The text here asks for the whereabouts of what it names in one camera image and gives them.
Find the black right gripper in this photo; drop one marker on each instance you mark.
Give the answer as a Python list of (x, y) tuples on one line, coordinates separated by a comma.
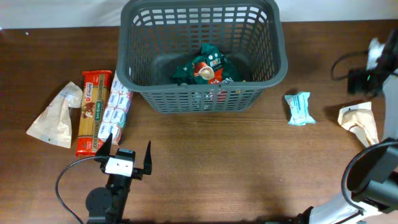
[(356, 84)]

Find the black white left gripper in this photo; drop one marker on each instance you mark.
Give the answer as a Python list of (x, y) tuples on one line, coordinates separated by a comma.
[(138, 173)]

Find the beige brown pouch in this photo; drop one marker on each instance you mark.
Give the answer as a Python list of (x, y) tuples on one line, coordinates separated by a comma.
[(359, 120)]

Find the light blue tissue pack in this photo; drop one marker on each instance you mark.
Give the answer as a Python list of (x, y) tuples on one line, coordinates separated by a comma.
[(298, 105)]

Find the green coffee snack bag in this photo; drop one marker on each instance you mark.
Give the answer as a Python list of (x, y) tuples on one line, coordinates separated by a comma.
[(210, 67)]

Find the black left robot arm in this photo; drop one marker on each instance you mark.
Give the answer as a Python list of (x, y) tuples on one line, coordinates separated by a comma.
[(106, 204)]

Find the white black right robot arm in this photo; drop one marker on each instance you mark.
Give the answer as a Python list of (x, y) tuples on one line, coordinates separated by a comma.
[(369, 182)]

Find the Kleenex tissue multipack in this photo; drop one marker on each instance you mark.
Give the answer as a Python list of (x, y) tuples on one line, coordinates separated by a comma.
[(116, 111)]

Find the San Remo spaghetti packet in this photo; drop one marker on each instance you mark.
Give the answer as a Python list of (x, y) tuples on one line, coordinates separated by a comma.
[(96, 89)]

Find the beige pouch on left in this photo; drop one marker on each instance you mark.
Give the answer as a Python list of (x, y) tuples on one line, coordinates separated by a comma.
[(54, 124)]

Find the grey plastic basket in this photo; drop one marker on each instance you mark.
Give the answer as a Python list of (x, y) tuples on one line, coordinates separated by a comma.
[(157, 37)]

